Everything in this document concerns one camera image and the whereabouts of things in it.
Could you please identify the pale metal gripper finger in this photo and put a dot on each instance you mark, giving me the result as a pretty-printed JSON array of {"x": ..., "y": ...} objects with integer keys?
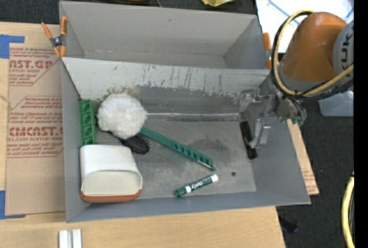
[
  {"x": 265, "y": 134},
  {"x": 255, "y": 137}
]

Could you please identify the black cylindrical tube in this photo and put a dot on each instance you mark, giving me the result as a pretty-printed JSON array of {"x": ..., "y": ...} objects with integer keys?
[{"x": 247, "y": 140}]

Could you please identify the green whiteboard marker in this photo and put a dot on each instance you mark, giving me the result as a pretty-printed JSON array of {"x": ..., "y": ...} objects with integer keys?
[{"x": 195, "y": 185}]

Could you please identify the grey metal bin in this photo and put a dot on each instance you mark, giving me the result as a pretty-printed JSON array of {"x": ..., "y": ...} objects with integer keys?
[{"x": 178, "y": 149}]

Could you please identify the black hairbrush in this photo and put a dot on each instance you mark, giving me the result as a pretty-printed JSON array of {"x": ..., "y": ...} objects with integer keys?
[{"x": 138, "y": 144}]

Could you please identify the white fluffy ball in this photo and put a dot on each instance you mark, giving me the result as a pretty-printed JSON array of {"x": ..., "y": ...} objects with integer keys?
[{"x": 122, "y": 114}]

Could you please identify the white container with orange base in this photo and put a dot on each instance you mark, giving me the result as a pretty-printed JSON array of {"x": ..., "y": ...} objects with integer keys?
[{"x": 106, "y": 172}]

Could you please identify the brown cardboard board red print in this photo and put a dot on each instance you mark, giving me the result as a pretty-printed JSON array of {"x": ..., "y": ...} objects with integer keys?
[{"x": 34, "y": 97}]

